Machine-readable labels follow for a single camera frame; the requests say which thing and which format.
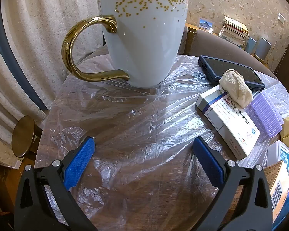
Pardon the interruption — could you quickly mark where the small blue cylinder speaker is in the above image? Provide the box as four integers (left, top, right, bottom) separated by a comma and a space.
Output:
246, 37, 257, 53

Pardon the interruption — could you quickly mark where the white medicine box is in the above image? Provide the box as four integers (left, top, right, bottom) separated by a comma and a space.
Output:
195, 85, 260, 160

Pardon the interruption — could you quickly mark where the white cup with gold handle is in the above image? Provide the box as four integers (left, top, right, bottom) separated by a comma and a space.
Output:
62, 0, 189, 88

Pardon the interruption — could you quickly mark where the large grey cylinder speaker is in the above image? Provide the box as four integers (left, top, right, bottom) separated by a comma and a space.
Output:
255, 37, 272, 60

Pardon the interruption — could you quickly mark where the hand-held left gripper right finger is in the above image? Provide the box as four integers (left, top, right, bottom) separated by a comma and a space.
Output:
190, 136, 273, 231

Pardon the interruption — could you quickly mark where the purple hair roller shell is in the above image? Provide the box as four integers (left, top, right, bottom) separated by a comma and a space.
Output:
245, 90, 285, 137

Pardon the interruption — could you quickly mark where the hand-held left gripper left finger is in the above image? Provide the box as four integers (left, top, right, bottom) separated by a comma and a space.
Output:
14, 137, 99, 231

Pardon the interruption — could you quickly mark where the beige tissue wad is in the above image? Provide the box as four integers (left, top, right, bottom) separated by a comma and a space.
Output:
219, 69, 253, 108

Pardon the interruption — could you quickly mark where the white patterned curtain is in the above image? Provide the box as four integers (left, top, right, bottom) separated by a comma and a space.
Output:
0, 0, 116, 154

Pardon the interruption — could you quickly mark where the clear dental floss box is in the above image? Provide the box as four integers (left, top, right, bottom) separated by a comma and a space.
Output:
267, 140, 289, 181

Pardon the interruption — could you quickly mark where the round wooden stool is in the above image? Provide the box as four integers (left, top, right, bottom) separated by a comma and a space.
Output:
12, 115, 42, 159

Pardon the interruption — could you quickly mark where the photo frame with building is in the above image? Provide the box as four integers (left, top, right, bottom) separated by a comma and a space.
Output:
199, 18, 216, 33

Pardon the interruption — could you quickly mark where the dark blue tablet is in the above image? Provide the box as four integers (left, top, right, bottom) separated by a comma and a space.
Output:
198, 55, 266, 91

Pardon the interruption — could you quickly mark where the stack of books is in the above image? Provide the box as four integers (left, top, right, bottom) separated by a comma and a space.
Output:
219, 16, 250, 47

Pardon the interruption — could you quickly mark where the clear plastic table cover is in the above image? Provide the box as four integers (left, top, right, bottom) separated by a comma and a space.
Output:
35, 54, 289, 231

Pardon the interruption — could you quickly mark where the brown cardboard box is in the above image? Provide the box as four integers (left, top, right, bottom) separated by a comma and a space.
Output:
263, 160, 289, 212

